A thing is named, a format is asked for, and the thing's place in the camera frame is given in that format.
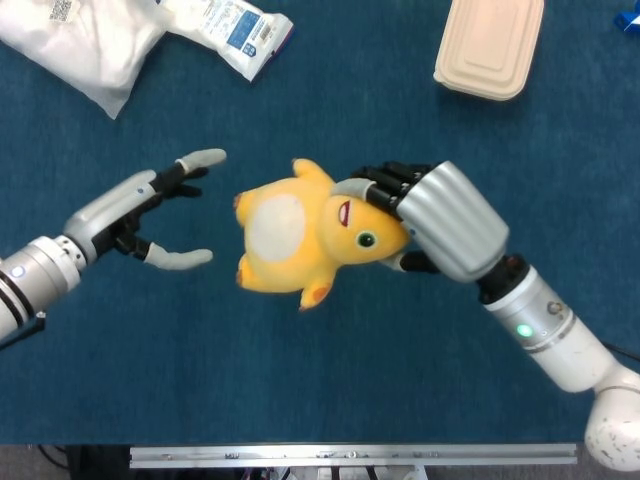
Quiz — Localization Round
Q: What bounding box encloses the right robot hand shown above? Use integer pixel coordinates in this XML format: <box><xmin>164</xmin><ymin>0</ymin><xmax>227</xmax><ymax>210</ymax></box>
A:
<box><xmin>332</xmin><ymin>159</ymin><xmax>510</xmax><ymax>284</ymax></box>

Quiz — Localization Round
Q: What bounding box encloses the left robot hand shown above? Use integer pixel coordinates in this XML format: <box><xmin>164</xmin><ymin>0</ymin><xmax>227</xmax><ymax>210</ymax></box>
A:
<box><xmin>62</xmin><ymin>147</ymin><xmax>228</xmax><ymax>272</ymax></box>

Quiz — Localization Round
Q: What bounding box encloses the yellow plush duck toy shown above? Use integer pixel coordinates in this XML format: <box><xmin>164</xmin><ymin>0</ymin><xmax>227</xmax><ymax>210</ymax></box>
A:
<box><xmin>233</xmin><ymin>158</ymin><xmax>412</xmax><ymax>313</ymax></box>

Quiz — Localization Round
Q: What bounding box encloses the beige lidded food container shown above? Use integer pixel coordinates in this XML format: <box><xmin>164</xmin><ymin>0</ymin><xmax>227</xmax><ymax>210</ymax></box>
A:
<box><xmin>432</xmin><ymin>0</ymin><xmax>546</xmax><ymax>103</ymax></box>

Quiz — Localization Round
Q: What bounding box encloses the large white plastic bag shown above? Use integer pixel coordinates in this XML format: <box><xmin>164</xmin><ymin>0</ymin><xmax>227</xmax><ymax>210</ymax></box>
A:
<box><xmin>0</xmin><ymin>0</ymin><xmax>167</xmax><ymax>121</ymax></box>

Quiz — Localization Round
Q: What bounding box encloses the white blue-labelled pouch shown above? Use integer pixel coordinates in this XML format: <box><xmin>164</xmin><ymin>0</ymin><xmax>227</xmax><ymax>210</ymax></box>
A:
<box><xmin>162</xmin><ymin>0</ymin><xmax>296</xmax><ymax>84</ymax></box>

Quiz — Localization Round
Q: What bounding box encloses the blue plastic object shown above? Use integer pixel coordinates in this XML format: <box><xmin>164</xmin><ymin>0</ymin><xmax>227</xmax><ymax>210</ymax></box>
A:
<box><xmin>613</xmin><ymin>8</ymin><xmax>640</xmax><ymax>34</ymax></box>

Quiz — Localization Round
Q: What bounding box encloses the black cable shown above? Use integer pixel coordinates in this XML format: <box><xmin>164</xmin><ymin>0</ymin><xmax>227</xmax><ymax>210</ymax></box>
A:
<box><xmin>37</xmin><ymin>444</ymin><xmax>76</xmax><ymax>471</ymax></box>

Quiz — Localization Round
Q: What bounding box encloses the aluminium profile rail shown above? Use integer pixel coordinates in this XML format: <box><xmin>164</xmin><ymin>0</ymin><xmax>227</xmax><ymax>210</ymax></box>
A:
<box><xmin>128</xmin><ymin>443</ymin><xmax>579</xmax><ymax>470</ymax></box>

